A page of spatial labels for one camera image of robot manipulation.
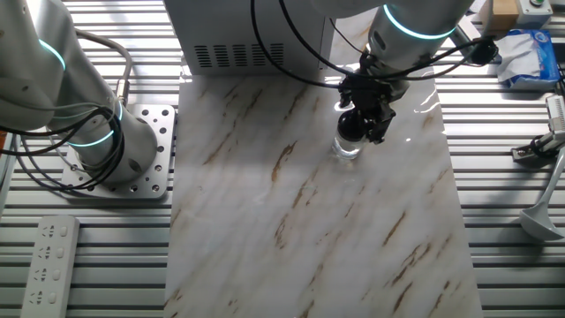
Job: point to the silver ribbed depth camera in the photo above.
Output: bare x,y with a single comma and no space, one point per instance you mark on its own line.
557,112

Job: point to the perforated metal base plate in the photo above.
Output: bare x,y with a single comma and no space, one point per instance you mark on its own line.
159,132

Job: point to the small clear glass jar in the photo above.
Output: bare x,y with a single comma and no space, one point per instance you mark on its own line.
346,149

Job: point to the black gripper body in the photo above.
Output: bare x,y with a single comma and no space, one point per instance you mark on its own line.
371,93

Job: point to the small cardboard box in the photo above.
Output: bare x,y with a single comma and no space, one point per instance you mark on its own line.
503,13

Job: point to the white marble pattern board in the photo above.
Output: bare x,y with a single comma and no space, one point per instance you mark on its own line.
309,221

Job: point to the white power strip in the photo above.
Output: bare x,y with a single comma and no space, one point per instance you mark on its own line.
50,265

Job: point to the grey push button box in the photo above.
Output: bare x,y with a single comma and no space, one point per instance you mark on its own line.
534,11

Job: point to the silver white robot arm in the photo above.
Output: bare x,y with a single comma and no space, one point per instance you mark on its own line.
44,66

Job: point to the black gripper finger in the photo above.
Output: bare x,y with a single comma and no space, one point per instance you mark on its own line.
380,126
345,98

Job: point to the blue white tissue pack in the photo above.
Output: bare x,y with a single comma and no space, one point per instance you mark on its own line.
527,57

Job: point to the silver metal vented box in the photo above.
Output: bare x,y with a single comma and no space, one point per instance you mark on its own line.
229,22

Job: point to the grey plastic ladle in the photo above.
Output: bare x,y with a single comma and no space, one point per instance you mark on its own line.
536,225

